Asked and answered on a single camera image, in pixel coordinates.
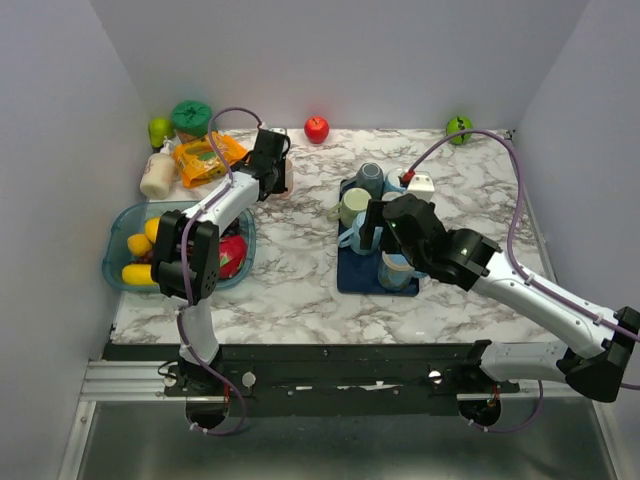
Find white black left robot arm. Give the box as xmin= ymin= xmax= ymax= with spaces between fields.
xmin=151 ymin=129 xmax=291 ymax=395

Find cream lotion bottle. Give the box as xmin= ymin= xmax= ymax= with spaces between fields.
xmin=139 ymin=137 xmax=176 ymax=200

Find green wrapped cup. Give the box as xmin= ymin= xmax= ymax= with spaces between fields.
xmin=170 ymin=100 xmax=213 ymax=144

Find green watermelon ball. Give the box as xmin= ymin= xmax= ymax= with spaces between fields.
xmin=445 ymin=115 xmax=473 ymax=145

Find dark grey-blue mug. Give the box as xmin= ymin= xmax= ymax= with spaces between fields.
xmin=355 ymin=162 xmax=384 ymax=200

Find dark blue tray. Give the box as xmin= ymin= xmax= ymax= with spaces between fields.
xmin=337 ymin=186 xmax=419 ymax=297

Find light green mug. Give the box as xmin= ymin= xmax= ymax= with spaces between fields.
xmin=326 ymin=187 xmax=371 ymax=228

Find orange snack bag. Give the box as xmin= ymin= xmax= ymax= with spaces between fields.
xmin=173 ymin=132 xmax=248 ymax=189

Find dark purple grapes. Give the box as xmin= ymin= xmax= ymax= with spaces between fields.
xmin=136 ymin=219 xmax=241 ymax=263

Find blue mug white base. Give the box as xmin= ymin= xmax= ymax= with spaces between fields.
xmin=383 ymin=168 xmax=415 ymax=194

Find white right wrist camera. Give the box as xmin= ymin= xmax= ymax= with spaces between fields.
xmin=400 ymin=171 xmax=435 ymax=202

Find pink mug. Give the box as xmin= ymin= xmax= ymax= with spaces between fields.
xmin=276 ymin=159 xmax=294 ymax=199

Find light blue hexagonal mug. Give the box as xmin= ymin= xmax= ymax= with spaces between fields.
xmin=338 ymin=212 xmax=383 ymax=256

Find green pear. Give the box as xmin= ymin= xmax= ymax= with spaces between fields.
xmin=148 ymin=117 xmax=174 ymax=151

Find red apple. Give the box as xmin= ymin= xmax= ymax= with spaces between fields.
xmin=304 ymin=116 xmax=330 ymax=144

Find red dragon fruit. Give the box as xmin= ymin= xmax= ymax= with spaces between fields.
xmin=219 ymin=235 xmax=248 ymax=280

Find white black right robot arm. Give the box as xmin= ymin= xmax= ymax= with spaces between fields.
xmin=360 ymin=194 xmax=639 ymax=403

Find blue butterfly mug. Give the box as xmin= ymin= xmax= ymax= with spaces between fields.
xmin=377 ymin=252 xmax=427 ymax=292

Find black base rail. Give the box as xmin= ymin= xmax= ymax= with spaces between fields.
xmin=102 ymin=343 xmax=581 ymax=419

